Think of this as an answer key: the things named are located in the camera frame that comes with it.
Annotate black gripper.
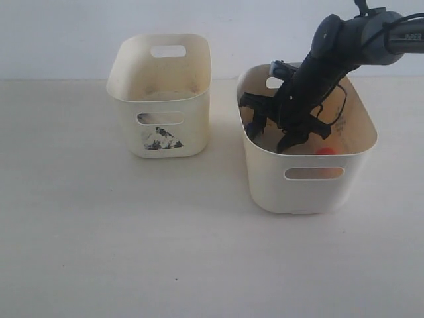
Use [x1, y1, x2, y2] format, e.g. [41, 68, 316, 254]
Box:
[238, 49, 362, 154]

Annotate orange-capped tube front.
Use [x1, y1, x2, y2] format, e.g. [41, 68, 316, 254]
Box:
[315, 147, 339, 179]

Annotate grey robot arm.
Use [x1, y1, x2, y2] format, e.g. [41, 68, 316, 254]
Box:
[238, 1, 423, 154]

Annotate black cable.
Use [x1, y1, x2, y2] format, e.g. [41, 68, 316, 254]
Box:
[311, 0, 424, 126]

